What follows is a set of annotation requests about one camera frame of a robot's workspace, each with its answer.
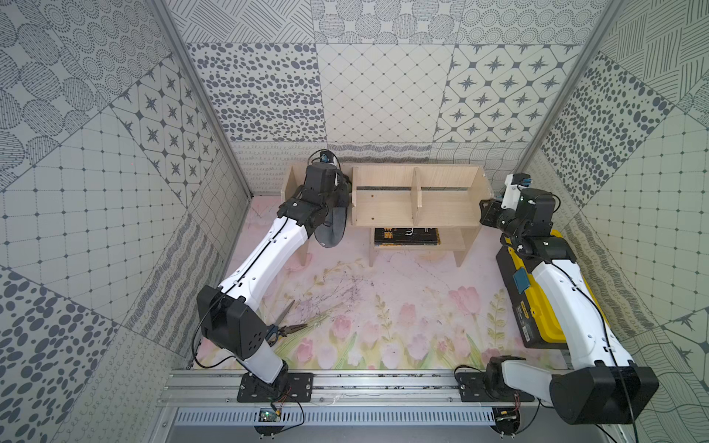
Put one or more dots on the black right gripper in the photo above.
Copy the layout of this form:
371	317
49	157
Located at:
493	206

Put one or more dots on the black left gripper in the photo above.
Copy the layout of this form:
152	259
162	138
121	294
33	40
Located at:
337	200

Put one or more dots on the green grey cleaning cloth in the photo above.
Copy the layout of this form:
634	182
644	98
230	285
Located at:
330	225

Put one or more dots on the light wooden bookshelf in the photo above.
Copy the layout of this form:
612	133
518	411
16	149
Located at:
441	196

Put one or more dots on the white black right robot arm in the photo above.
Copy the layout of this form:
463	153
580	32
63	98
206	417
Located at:
605	385

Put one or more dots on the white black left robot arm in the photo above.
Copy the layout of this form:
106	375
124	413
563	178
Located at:
228	313

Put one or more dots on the black yellow box under shelf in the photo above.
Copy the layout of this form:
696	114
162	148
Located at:
390	237

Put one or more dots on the yellow black toolbox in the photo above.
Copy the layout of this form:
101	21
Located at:
532	293

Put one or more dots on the pink floral table mat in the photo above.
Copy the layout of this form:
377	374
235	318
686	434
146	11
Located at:
396	310

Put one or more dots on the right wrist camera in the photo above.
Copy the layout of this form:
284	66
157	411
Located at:
514	183

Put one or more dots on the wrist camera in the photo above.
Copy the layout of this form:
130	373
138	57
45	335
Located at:
327	157
514	183

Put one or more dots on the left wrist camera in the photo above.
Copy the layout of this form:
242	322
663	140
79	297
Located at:
327	157

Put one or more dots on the blue handled scissors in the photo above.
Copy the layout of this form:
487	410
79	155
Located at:
276	330

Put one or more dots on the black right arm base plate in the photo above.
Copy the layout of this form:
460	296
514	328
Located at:
476	387

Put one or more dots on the aluminium mounting rail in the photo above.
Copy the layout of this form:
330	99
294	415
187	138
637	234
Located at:
330	388

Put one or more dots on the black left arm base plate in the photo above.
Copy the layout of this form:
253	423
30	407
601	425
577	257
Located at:
288	387

